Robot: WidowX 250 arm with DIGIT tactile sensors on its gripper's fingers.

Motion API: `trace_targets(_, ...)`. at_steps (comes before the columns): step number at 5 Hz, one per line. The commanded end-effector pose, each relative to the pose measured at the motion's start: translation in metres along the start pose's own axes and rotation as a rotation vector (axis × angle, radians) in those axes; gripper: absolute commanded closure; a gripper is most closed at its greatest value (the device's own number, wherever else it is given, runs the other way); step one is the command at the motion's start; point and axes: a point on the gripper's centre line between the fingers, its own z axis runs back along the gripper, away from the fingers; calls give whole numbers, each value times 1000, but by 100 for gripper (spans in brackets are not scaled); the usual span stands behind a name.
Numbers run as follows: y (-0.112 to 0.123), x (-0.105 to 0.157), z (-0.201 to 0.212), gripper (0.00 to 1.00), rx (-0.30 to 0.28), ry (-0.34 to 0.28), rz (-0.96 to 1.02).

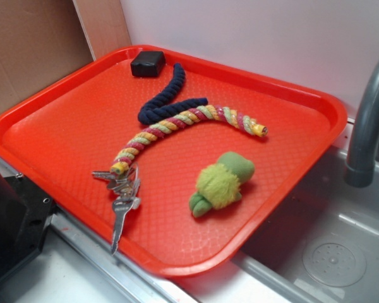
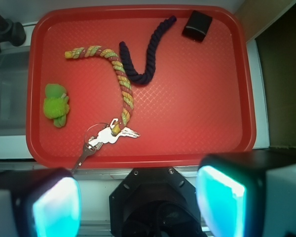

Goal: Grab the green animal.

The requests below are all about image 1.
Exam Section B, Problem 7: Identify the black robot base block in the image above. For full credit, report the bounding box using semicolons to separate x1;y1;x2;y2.
0;173;54;283

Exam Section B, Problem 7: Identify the green plush animal toy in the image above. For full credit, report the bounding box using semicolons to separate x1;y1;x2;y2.
189;151;255;218

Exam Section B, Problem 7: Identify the red plastic tray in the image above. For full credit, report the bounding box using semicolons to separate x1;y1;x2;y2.
0;46;347;277

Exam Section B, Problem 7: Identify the silver key bunch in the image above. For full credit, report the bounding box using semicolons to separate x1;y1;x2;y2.
92;162;141;255

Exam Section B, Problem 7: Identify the black rectangular box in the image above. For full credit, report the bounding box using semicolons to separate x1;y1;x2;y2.
130;50;165;77

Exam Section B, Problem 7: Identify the grey toy faucet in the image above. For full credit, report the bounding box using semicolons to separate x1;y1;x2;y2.
344;62;379;187

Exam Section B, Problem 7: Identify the grey toy sink basin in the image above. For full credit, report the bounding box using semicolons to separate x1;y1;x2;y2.
176;145;379;303

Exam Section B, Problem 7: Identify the brown cardboard panel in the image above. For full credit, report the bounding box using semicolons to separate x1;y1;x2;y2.
0;1;131;114

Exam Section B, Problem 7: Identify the dark blue twisted rope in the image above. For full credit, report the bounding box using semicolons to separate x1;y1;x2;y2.
136;62;208;126

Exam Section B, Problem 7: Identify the multicolour twisted rope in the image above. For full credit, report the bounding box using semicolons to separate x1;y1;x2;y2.
110;104;269;175

